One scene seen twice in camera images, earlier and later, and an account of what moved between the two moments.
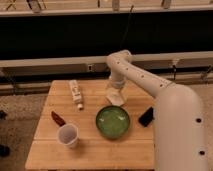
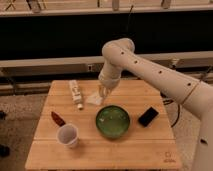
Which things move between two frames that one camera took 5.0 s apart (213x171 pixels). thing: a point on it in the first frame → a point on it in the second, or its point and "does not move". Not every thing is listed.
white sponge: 115,99 → 94,99
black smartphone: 147,117 does not move
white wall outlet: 90,67 does not move
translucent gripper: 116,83 → 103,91
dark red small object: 57,118 does not move
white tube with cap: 76,94 does not move
